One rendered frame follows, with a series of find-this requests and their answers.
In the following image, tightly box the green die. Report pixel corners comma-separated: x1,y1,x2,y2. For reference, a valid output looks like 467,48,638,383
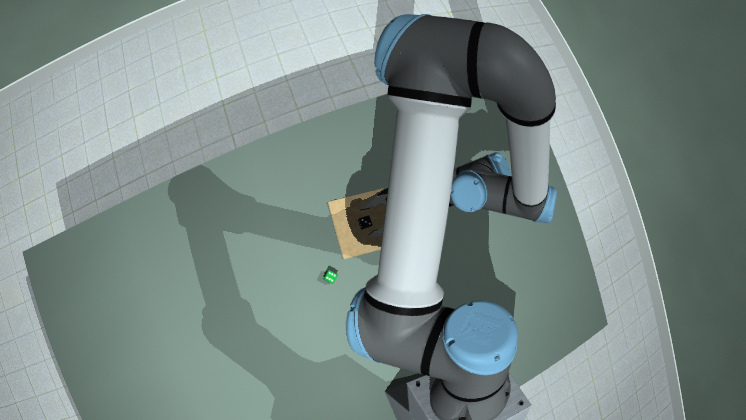
323,270,338,284

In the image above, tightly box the tan flat mat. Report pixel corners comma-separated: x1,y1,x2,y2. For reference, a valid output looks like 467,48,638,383
328,188,386,259

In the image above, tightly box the black die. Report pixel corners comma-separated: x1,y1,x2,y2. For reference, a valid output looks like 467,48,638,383
358,215,372,230

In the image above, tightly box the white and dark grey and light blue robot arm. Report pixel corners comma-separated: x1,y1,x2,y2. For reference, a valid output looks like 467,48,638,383
346,14,557,420

